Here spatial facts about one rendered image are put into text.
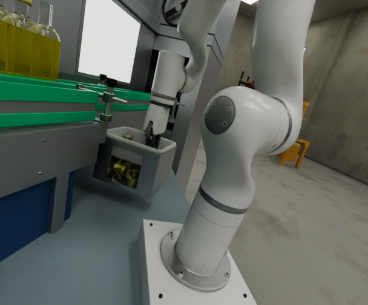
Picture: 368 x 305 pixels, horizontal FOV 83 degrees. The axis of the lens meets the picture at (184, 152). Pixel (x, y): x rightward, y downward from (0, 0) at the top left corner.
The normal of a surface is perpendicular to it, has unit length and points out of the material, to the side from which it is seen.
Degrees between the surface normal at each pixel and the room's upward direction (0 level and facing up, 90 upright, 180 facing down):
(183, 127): 90
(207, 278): 5
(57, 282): 0
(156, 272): 5
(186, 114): 90
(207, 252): 92
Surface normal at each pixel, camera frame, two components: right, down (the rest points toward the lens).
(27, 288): 0.25, -0.93
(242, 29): 0.25, 0.33
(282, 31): -0.26, 0.27
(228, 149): -0.62, 0.59
